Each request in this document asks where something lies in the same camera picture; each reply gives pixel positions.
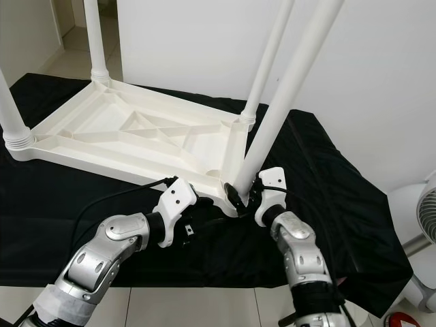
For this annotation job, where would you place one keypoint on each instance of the grey metal tube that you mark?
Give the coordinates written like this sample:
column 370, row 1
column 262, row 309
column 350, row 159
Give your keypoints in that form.
column 419, row 244

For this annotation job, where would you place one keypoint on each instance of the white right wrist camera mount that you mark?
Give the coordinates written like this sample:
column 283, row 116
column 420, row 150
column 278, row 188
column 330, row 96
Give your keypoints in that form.
column 274, row 178

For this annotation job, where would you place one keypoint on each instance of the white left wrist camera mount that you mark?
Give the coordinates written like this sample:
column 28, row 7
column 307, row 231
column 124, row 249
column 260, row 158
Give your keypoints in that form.
column 180, row 197

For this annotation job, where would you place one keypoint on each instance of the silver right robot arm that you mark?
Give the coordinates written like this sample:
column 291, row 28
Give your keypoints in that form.
column 300, row 242

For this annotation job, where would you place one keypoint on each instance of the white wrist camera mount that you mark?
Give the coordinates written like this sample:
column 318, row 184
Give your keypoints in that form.
column 180, row 197
column 274, row 178

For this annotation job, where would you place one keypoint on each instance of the white door frame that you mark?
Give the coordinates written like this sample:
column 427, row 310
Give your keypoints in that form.
column 63, row 17

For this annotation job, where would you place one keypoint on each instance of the black table cloth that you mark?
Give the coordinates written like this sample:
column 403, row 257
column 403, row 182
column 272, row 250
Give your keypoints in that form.
column 347, row 204

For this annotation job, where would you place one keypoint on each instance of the white plastic table leg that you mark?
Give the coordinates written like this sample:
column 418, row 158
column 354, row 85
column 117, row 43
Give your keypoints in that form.
column 289, row 82
column 266, row 61
column 13, row 116
column 97, row 41

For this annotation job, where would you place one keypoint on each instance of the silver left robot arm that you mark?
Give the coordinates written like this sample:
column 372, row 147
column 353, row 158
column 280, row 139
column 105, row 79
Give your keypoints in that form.
column 102, row 248

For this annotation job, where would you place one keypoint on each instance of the red round object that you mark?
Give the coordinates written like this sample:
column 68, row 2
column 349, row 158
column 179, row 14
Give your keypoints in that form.
column 402, row 321

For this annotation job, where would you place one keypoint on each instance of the white electric fan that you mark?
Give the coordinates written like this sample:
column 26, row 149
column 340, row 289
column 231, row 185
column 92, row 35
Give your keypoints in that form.
column 415, row 204

